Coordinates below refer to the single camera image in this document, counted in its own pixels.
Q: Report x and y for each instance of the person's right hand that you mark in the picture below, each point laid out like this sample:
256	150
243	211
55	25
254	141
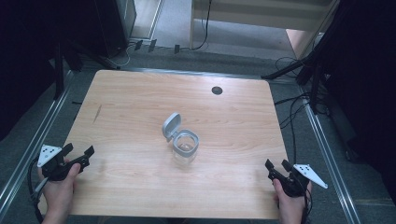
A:
291	207

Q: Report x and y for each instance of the round dark table grommet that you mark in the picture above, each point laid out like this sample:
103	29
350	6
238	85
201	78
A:
217	90

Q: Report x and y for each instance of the glass jar with grey lid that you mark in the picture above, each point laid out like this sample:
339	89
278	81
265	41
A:
183	144

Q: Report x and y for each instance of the black cabinet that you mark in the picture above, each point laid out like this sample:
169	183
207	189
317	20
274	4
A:
115	25

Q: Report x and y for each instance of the black metal stand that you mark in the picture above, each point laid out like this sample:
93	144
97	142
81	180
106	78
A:
311	65
59	71

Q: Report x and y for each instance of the black curtain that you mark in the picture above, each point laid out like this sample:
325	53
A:
25	56
367	77

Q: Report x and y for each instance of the person's left hand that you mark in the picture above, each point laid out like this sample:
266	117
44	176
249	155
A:
60	193

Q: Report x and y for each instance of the metal floor rail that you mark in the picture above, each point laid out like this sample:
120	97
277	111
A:
34	146
199	73
330	161

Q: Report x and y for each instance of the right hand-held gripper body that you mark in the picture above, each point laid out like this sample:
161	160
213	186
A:
299	180

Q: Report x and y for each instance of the white furniture frame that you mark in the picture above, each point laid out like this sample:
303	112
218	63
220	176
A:
261	12

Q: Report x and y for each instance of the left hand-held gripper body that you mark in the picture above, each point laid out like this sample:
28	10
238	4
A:
55	168

